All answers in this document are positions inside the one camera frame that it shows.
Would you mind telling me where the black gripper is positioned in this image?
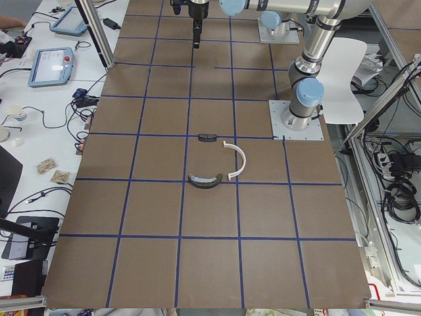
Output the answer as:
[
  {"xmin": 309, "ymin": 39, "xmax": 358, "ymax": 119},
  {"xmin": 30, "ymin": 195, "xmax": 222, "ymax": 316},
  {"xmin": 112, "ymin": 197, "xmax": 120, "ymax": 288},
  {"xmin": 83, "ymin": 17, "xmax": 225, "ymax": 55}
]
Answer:
[{"xmin": 187, "ymin": 0, "xmax": 209, "ymax": 49}]

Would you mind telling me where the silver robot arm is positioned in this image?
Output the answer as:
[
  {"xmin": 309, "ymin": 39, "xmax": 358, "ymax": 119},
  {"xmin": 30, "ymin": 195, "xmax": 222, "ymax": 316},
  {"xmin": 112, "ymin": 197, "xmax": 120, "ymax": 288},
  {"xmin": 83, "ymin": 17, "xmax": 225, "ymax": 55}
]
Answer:
[
  {"xmin": 170, "ymin": 1, "xmax": 334, "ymax": 49},
  {"xmin": 238, "ymin": 0, "xmax": 372, "ymax": 131}
]

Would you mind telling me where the black power adapter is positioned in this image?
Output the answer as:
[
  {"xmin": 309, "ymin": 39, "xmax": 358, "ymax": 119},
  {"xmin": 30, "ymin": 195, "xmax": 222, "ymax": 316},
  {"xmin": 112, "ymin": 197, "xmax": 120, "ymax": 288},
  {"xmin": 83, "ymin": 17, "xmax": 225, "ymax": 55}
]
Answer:
[{"xmin": 103, "ymin": 18, "xmax": 121, "ymax": 30}]

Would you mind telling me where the dark grey brake pad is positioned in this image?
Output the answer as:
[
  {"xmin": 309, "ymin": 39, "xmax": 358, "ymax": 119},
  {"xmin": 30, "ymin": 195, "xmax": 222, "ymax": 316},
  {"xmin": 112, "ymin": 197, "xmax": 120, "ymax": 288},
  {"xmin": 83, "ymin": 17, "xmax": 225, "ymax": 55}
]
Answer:
[{"xmin": 197, "ymin": 133, "xmax": 217, "ymax": 142}]

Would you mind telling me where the white curved plastic clip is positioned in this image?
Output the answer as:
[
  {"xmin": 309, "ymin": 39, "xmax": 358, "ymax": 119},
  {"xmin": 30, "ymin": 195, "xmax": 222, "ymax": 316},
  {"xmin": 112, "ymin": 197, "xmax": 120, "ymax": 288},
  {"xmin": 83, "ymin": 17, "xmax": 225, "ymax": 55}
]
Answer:
[{"xmin": 222, "ymin": 141, "xmax": 247, "ymax": 181}]

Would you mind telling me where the far blue teach pendant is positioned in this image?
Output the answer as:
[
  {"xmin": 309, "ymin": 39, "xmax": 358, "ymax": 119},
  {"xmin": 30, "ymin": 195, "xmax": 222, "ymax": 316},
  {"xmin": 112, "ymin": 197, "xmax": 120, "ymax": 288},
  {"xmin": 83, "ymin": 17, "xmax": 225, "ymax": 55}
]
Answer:
[{"xmin": 50, "ymin": 6, "xmax": 87, "ymax": 37}]

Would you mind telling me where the blue teach pendant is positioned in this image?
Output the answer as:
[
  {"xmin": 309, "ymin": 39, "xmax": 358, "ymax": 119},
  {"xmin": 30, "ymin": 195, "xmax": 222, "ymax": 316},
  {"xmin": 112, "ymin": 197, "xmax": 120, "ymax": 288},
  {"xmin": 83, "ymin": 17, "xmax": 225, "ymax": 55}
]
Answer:
[
  {"xmin": 50, "ymin": 6, "xmax": 87, "ymax": 37},
  {"xmin": 28, "ymin": 47, "xmax": 74, "ymax": 88}
]

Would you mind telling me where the white chair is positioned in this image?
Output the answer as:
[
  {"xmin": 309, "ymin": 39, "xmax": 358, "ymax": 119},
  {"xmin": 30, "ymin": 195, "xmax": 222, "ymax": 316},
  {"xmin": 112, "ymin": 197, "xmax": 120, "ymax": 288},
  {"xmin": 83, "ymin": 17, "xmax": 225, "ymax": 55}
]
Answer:
[{"xmin": 317, "ymin": 37, "xmax": 367, "ymax": 124}]

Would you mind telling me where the near blue teach pendant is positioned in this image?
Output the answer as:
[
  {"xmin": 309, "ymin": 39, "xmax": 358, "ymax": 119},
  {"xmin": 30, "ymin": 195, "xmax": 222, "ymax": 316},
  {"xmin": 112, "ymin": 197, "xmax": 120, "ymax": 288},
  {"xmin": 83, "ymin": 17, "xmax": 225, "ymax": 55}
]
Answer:
[{"xmin": 28, "ymin": 47, "xmax": 74, "ymax": 88}]

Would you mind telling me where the green curved brake shoe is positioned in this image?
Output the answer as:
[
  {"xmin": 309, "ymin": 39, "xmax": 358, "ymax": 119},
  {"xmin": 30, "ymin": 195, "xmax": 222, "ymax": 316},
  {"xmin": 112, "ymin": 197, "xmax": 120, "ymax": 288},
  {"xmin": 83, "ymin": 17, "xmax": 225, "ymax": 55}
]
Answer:
[{"xmin": 188, "ymin": 173, "xmax": 223, "ymax": 189}]

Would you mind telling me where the white paper cup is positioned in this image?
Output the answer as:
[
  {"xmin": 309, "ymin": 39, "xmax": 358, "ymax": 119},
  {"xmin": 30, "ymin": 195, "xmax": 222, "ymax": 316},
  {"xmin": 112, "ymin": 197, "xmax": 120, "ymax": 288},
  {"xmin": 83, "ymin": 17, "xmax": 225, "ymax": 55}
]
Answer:
[{"xmin": 7, "ymin": 104, "xmax": 28, "ymax": 122}]

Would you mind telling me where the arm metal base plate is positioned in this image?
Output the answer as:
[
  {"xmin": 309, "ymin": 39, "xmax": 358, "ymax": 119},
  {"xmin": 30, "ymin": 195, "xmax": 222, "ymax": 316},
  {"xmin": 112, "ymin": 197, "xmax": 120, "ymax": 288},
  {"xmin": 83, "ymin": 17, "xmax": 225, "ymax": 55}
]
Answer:
[
  {"xmin": 268, "ymin": 100, "xmax": 324, "ymax": 141},
  {"xmin": 258, "ymin": 18, "xmax": 300, "ymax": 45}
]

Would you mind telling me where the aluminium frame post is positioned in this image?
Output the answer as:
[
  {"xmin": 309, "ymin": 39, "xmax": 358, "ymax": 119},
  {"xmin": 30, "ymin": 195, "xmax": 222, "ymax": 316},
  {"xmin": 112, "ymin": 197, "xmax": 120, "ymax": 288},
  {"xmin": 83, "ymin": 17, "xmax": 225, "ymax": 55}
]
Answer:
[{"xmin": 74, "ymin": 0, "xmax": 115, "ymax": 69}]

